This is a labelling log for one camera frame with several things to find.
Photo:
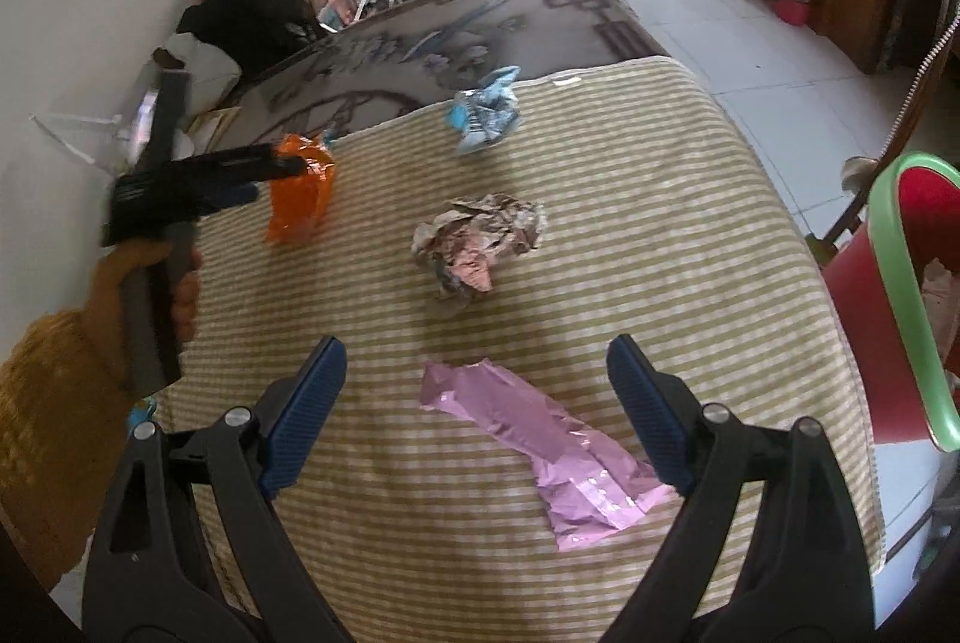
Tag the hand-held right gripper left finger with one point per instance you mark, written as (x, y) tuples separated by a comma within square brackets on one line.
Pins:
[(307, 418)]

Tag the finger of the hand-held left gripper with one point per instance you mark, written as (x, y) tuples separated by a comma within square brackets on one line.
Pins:
[(232, 197), (247, 163)]

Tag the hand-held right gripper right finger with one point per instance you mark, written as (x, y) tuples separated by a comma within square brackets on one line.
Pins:
[(645, 410)]

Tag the orange plastic wrapper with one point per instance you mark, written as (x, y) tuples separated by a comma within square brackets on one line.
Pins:
[(300, 208)]

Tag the pink foil wrapper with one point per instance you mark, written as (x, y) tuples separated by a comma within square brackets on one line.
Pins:
[(570, 470)]

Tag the red bin with green rim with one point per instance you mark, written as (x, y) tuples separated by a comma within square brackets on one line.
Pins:
[(862, 328)]

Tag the person's left hand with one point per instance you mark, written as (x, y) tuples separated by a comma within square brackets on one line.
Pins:
[(105, 305)]

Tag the clear plastic bag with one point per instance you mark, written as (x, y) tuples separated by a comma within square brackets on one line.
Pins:
[(82, 129)]

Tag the white plastic bag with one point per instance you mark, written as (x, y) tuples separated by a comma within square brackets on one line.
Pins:
[(202, 66)]

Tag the large black bag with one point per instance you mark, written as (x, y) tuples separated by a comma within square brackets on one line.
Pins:
[(247, 13)]

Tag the beige striped cloth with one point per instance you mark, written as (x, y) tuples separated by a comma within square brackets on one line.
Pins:
[(637, 238)]

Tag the crumpled printed paper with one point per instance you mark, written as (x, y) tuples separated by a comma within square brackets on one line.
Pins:
[(472, 238)]

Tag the blue crumpled wrapper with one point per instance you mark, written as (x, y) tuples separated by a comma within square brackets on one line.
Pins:
[(484, 114)]

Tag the grey patterned tablecloth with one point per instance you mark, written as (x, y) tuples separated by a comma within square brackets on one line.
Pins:
[(465, 6)]

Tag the small red waste bin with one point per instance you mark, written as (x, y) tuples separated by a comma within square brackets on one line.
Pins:
[(793, 6)]

